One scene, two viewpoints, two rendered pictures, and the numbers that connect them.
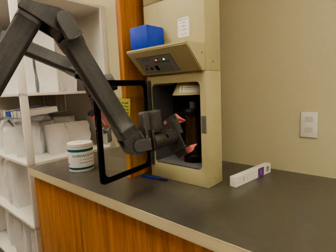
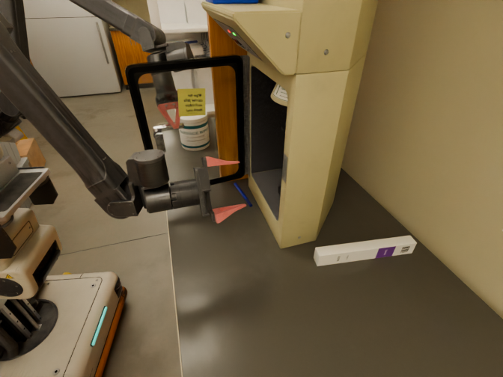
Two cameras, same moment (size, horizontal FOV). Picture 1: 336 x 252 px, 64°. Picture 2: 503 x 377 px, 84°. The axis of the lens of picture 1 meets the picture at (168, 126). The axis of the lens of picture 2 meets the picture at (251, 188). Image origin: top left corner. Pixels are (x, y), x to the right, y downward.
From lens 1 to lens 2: 69 cm
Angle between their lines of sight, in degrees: 40
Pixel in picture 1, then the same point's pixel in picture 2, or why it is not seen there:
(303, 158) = (486, 265)
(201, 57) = (285, 47)
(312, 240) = not seen: outside the picture
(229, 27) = not seen: outside the picture
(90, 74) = (17, 99)
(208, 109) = (296, 146)
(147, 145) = (128, 209)
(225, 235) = (196, 364)
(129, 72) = (221, 35)
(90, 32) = not seen: outside the picture
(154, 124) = (144, 182)
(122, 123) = (87, 176)
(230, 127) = (396, 148)
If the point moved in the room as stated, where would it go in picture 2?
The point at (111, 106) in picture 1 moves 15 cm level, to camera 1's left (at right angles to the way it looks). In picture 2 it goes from (65, 149) to (23, 131)
